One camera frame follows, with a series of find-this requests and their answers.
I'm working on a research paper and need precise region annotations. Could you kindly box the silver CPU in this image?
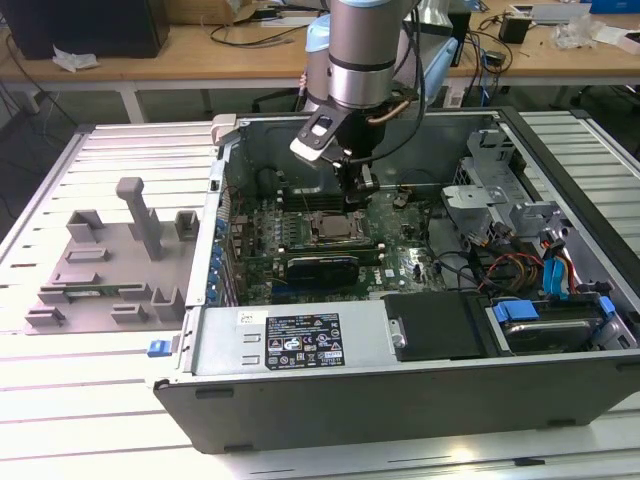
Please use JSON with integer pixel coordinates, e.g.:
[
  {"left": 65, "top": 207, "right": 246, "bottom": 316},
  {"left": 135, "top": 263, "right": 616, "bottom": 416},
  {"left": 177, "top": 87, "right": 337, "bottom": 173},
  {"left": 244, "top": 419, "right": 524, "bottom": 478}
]
[{"left": 318, "top": 215, "right": 355, "bottom": 240}]

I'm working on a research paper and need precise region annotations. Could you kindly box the CPU socket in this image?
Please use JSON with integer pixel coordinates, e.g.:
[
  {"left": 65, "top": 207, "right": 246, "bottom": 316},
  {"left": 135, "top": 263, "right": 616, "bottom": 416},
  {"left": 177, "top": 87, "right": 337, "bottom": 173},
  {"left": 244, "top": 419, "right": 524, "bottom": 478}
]
[{"left": 298, "top": 205, "right": 372, "bottom": 247}]

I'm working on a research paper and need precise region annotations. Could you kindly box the black round chassis part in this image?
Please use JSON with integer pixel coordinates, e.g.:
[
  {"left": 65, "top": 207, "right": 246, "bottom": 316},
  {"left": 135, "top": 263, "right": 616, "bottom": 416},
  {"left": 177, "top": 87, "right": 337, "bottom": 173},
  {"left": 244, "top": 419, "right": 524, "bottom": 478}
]
[{"left": 255, "top": 167, "right": 280, "bottom": 197}]

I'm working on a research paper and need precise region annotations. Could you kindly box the silver drive cage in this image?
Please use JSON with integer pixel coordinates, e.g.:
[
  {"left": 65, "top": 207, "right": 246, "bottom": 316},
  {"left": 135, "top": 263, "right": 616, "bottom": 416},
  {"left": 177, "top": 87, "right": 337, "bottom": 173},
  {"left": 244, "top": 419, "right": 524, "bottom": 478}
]
[{"left": 439, "top": 127, "right": 576, "bottom": 261}]

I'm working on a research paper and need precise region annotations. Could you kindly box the green motherboard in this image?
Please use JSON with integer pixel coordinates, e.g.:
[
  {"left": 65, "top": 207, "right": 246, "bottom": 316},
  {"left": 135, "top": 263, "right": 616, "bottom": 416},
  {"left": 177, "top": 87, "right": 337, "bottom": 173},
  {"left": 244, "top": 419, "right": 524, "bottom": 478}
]
[{"left": 219, "top": 187, "right": 481, "bottom": 306}]

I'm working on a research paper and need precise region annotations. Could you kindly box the black graphics card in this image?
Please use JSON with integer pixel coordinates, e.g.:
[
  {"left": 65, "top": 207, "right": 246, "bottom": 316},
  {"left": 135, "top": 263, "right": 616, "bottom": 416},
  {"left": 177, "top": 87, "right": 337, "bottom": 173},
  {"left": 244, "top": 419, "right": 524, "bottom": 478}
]
[{"left": 285, "top": 255, "right": 362, "bottom": 290}]

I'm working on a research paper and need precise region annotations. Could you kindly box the small black cube box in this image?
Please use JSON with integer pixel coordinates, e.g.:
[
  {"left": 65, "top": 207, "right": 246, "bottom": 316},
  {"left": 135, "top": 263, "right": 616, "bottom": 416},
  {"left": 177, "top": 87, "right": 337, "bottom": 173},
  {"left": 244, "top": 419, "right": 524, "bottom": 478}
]
[{"left": 498, "top": 14, "right": 531, "bottom": 44}]

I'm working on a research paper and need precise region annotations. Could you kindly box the brown cardboard box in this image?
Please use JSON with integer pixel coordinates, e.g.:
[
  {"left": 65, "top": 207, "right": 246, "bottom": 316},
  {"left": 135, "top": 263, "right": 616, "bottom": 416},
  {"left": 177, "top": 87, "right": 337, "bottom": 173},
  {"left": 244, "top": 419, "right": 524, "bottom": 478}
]
[{"left": 167, "top": 0, "right": 281, "bottom": 25}]

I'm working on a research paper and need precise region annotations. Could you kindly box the wooden desk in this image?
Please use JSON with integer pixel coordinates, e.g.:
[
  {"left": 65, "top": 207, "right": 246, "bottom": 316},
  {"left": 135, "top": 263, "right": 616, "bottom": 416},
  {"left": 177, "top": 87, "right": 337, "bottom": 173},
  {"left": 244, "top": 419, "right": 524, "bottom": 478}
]
[{"left": 0, "top": 0, "right": 640, "bottom": 125}]

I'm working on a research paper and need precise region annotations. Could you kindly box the black drive bay cover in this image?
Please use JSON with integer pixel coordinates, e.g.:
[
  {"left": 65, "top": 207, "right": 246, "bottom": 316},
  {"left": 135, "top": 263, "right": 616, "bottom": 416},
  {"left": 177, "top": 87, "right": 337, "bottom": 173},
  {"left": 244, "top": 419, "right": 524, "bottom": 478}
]
[{"left": 382, "top": 292, "right": 494, "bottom": 362}]

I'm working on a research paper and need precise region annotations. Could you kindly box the grey flat box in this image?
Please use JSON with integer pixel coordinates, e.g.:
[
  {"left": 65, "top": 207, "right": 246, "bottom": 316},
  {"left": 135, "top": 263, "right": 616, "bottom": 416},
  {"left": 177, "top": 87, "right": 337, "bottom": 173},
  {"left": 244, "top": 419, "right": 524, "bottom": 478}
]
[{"left": 532, "top": 2, "right": 591, "bottom": 24}]

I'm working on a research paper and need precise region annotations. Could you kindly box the crumpled clear plastic bag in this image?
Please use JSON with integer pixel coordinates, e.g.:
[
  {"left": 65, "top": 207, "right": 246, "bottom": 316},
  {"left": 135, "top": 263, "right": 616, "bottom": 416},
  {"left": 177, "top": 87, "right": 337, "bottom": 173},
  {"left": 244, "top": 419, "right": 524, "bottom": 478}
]
[{"left": 552, "top": 14, "right": 601, "bottom": 51}]

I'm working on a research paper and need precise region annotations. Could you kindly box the silver power supply with label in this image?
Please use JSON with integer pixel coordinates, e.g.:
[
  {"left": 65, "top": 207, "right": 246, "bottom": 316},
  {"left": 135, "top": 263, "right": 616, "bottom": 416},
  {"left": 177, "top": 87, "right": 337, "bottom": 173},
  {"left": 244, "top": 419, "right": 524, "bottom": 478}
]
[{"left": 189, "top": 304, "right": 391, "bottom": 377}]

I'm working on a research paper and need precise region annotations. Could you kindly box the hard disk in blue carrier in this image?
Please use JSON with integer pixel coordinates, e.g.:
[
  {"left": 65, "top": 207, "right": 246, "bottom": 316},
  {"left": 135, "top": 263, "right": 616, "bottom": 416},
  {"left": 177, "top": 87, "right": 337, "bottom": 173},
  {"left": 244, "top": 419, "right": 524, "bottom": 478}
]
[{"left": 487, "top": 294, "right": 619, "bottom": 357}]

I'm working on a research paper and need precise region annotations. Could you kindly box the grey parts rack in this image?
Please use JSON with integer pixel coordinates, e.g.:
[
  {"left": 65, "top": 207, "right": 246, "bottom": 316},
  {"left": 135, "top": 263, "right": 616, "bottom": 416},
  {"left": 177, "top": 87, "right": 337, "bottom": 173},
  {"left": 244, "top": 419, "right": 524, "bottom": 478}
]
[{"left": 23, "top": 177, "right": 201, "bottom": 335}]

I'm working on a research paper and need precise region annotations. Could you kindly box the open black PC case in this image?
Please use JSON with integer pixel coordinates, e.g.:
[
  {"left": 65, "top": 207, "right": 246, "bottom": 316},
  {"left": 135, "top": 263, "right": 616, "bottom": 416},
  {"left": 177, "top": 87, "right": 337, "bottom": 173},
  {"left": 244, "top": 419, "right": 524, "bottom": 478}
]
[{"left": 152, "top": 105, "right": 640, "bottom": 455}]

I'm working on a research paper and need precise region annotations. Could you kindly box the blue box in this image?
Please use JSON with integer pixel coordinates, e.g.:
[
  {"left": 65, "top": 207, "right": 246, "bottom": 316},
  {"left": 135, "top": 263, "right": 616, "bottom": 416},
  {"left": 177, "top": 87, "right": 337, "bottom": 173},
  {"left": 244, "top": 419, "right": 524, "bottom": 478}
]
[{"left": 589, "top": 0, "right": 640, "bottom": 14}]

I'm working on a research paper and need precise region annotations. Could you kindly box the black computer tower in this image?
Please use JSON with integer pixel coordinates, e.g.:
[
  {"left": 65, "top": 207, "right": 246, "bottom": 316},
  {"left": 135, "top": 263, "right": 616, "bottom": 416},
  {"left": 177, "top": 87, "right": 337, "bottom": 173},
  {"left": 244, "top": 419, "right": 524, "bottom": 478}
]
[{"left": 2, "top": 0, "right": 171, "bottom": 60}]

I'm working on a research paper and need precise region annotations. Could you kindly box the crumpled white paper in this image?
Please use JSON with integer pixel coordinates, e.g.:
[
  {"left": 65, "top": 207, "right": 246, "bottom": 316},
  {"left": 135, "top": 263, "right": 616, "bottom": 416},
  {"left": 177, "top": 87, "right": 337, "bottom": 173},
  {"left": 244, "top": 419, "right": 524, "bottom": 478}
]
[{"left": 52, "top": 44, "right": 99, "bottom": 72}]

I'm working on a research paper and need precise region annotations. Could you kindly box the green RAM stick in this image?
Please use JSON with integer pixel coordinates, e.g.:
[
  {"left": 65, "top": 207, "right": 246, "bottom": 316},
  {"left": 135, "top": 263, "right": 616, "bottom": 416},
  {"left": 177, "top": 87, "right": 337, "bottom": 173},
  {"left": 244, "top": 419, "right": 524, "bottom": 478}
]
[{"left": 42, "top": 284, "right": 146, "bottom": 301}]

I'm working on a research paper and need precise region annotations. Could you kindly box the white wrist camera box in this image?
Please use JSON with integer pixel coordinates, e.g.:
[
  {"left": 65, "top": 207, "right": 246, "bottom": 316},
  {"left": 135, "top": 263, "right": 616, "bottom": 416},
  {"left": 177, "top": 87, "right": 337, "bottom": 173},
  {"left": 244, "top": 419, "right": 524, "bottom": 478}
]
[{"left": 288, "top": 110, "right": 347, "bottom": 164}]

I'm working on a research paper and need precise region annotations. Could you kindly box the black camera cable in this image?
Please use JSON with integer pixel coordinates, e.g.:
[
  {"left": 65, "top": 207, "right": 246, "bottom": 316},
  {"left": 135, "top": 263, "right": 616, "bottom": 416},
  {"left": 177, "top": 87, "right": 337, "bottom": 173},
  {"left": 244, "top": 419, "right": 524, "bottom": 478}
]
[{"left": 369, "top": 0, "right": 431, "bottom": 161}]

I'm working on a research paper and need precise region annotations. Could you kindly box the grey case latch handle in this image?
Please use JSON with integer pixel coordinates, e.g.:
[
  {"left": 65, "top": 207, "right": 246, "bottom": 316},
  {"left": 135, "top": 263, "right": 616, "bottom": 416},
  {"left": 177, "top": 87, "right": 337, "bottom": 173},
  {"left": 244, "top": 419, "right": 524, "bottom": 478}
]
[{"left": 209, "top": 113, "right": 239, "bottom": 147}]

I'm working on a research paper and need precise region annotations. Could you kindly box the coloured power wire bundle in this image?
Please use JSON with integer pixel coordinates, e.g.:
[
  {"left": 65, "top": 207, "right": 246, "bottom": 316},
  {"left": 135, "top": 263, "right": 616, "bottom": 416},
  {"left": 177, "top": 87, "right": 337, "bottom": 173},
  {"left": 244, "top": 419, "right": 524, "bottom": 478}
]
[{"left": 477, "top": 252, "right": 546, "bottom": 296}]

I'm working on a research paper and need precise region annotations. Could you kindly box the blue flat data wire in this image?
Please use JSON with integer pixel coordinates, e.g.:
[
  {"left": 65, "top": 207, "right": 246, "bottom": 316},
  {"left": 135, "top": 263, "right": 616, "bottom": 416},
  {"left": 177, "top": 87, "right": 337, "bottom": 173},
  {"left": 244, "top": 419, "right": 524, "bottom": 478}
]
[{"left": 539, "top": 227, "right": 574, "bottom": 302}]

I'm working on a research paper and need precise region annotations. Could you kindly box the orange flat data wire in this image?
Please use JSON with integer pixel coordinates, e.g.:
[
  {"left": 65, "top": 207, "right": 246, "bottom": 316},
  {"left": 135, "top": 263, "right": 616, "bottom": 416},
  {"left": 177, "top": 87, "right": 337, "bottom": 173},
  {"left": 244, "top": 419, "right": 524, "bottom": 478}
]
[{"left": 559, "top": 249, "right": 586, "bottom": 296}]

